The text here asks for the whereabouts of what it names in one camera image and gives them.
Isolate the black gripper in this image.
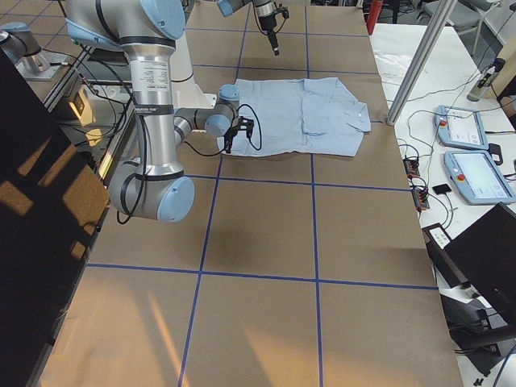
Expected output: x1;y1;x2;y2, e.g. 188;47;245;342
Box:
223;116;244;154
260;15;279;56

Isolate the light blue button shirt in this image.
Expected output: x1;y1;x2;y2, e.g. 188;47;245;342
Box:
231;77;371;157

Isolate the white central mounting column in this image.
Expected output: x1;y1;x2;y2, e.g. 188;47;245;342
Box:
169;33;216;108

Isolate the red cylinder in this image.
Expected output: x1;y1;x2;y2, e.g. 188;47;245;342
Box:
366;0;383;35

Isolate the clear plastic bag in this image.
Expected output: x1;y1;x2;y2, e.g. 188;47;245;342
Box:
373;50;412;85

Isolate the black orange adapter box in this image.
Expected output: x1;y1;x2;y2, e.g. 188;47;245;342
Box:
403;158;420;178

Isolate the upper blue teach pendant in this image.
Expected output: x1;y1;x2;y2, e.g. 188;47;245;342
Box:
435;105;489;151

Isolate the blue teach pendant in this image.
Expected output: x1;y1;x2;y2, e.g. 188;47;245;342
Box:
443;150;515;205
435;105;489;151

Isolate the small black box with label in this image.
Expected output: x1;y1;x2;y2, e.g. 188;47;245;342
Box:
422;223;451;251

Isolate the lower blue teach pendant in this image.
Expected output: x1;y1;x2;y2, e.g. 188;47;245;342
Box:
443;150;515;205

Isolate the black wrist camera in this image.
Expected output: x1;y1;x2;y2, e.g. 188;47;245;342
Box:
277;4;289;20
237;116;255;139

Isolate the aluminium frame post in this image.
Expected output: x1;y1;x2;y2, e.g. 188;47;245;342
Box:
386;0;457;126

